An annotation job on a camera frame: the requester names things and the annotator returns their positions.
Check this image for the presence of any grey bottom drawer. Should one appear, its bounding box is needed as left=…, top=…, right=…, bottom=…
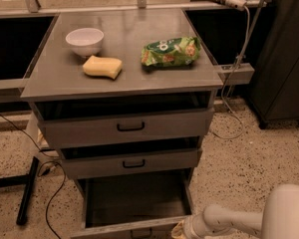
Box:
left=71, top=169, right=192, bottom=239

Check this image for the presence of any grey drawer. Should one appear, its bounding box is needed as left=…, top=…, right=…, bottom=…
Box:
left=62, top=148, right=202, bottom=179
left=39, top=109, right=213, bottom=148
left=71, top=169, right=192, bottom=239

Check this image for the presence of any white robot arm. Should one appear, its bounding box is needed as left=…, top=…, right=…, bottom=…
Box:
left=171, top=184, right=299, bottom=239

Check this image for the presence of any grey drawer cabinet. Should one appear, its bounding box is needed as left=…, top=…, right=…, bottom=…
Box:
left=20, top=8, right=224, bottom=184

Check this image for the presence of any grey middle drawer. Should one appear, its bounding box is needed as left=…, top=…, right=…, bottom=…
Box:
left=62, top=148, right=202, bottom=179

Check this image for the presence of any grey top drawer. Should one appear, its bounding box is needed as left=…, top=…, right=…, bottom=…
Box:
left=39, top=109, right=213, bottom=148

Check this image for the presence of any black floor stand leg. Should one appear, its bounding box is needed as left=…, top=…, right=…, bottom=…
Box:
left=16, top=157, right=39, bottom=226

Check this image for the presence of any dark side cabinet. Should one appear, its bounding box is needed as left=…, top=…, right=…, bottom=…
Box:
left=247, top=0, right=299, bottom=129

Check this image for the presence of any green snack bag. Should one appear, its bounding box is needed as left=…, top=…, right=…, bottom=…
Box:
left=141, top=37, right=200, bottom=67

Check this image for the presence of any yellow sponge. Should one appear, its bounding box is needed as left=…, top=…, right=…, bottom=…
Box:
left=83, top=56, right=123, bottom=80

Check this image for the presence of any white ceramic bowl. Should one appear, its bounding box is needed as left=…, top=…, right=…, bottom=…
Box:
left=66, top=28, right=105, bottom=57

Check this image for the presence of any metal pole stand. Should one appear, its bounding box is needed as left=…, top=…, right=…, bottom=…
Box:
left=232, top=0, right=265, bottom=70

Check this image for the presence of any black floor cable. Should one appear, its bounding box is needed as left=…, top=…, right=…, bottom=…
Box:
left=0, top=112, right=68, bottom=239

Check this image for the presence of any grey hanging cable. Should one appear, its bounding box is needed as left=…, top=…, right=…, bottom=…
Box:
left=210, top=5, right=251, bottom=141

